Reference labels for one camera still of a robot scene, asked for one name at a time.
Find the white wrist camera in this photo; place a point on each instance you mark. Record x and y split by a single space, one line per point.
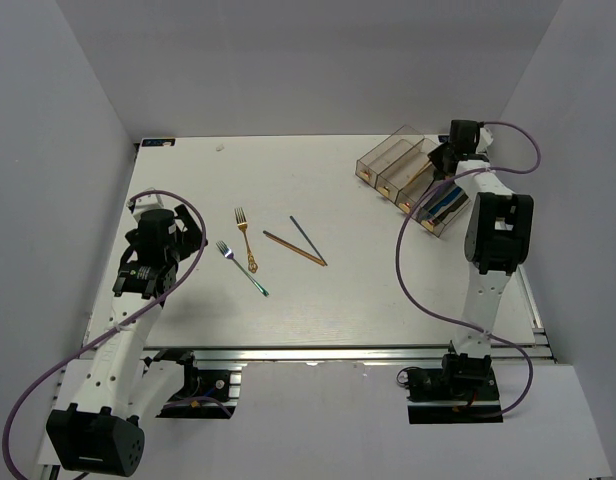
149 200
486 139

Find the iridescent rainbow fork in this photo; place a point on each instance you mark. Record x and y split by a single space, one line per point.
228 254

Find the blue grey chopstick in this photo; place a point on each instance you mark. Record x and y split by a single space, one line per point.
308 240

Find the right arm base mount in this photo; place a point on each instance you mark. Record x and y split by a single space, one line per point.
433 401

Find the black knife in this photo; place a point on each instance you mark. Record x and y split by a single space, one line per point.
456 205

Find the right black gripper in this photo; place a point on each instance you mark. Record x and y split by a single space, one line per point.
434 155

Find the gold ornate fork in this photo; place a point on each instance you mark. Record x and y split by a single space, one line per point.
242 225

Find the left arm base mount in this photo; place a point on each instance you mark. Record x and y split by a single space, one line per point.
205 392

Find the clear compartment organizer tray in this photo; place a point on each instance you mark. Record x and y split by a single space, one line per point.
399 169

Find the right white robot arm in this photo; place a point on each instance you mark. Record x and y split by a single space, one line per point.
496 242

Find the blue knife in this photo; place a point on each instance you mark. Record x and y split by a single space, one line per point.
445 201

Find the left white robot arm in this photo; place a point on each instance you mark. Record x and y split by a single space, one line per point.
101 429

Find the left blue table label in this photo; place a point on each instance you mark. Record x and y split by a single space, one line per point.
168 142

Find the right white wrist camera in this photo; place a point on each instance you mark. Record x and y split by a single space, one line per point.
486 139

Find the gold chopstick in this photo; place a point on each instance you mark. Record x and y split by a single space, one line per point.
294 248
418 174

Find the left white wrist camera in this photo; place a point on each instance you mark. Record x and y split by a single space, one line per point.
149 200

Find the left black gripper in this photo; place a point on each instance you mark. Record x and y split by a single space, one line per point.
190 237

